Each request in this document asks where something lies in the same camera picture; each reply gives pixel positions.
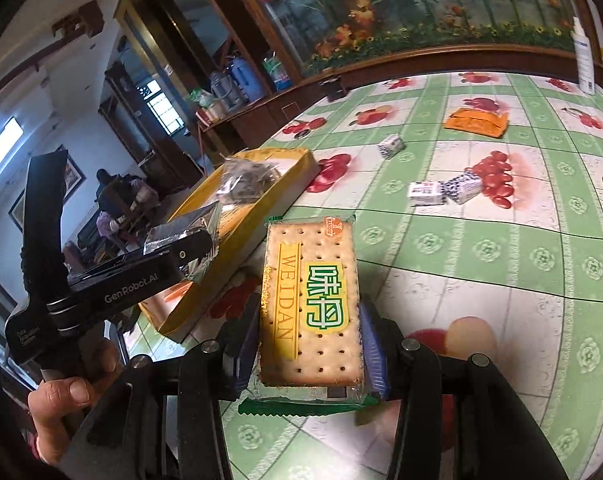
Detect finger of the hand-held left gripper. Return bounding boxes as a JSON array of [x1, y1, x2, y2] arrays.
[[170, 232, 218, 281]]

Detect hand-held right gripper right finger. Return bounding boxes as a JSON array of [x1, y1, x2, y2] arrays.
[[359, 297, 568, 480]]

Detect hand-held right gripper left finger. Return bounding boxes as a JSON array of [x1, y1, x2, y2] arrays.
[[72, 292, 262, 480]]

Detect silver foil snack packet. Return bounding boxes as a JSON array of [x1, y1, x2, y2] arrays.
[[143, 202, 223, 286]]

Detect yellow cracker packet green ends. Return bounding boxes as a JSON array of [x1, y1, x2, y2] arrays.
[[238, 214, 368, 417]]

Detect clear bag of dark snacks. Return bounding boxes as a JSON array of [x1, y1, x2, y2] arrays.
[[218, 157, 283, 207]]

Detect yellow cardboard tray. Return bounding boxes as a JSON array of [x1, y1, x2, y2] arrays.
[[139, 147, 323, 345]]

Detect person's left hand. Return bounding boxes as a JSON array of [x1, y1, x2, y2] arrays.
[[28, 337, 123, 466]]

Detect small yellow cracker packet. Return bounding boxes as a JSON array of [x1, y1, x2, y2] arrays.
[[216, 204, 250, 248]]

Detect ceiling tube light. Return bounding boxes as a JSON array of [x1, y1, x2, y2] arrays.
[[0, 116, 25, 186]]

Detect wooden sideboard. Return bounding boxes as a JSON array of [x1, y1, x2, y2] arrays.
[[199, 87, 332, 161]]

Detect grey water jug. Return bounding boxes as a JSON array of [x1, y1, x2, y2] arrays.
[[209, 72, 233, 107]]

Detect blue plastic bottle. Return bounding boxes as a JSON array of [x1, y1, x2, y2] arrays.
[[229, 55, 262, 104]]

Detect green plastic bottle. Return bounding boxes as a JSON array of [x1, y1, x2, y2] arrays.
[[262, 52, 290, 94]]

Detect small dark jar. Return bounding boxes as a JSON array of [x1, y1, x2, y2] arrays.
[[320, 76, 350, 102]]

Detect orange foil snack packet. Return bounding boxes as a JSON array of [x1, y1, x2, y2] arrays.
[[443, 107, 511, 141]]

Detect white spray bottle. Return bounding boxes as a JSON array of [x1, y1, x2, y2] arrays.
[[571, 17, 598, 96]]

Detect framed wall picture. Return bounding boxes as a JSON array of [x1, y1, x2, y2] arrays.
[[8, 144, 86, 233]]

